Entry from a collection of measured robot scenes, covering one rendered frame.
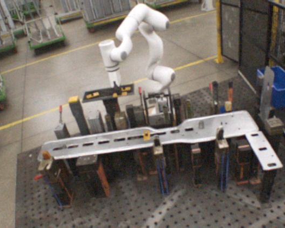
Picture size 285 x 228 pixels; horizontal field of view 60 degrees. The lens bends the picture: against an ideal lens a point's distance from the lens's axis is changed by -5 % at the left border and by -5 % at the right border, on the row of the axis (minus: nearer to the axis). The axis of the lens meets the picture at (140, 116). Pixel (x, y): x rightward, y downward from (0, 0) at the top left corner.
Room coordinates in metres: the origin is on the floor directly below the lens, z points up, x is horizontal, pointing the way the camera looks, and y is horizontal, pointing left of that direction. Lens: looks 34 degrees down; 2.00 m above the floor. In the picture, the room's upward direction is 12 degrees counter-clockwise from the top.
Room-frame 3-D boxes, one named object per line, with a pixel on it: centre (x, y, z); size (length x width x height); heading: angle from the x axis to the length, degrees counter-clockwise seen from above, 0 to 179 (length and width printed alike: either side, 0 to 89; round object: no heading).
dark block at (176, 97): (1.45, -0.25, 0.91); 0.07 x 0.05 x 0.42; 175
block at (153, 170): (1.27, -0.01, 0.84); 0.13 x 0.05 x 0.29; 175
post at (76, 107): (1.63, 0.45, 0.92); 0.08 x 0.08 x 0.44; 85
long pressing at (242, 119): (1.25, 0.01, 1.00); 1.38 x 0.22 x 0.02; 85
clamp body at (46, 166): (1.12, 0.59, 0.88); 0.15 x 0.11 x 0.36; 175
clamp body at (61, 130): (1.47, 0.56, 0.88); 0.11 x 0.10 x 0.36; 175
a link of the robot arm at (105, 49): (1.40, 0.10, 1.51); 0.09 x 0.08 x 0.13; 45
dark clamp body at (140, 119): (1.45, 0.00, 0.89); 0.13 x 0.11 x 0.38; 175
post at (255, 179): (1.00, -0.61, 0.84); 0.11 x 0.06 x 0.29; 175
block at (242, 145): (1.02, -0.53, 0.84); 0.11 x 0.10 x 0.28; 175
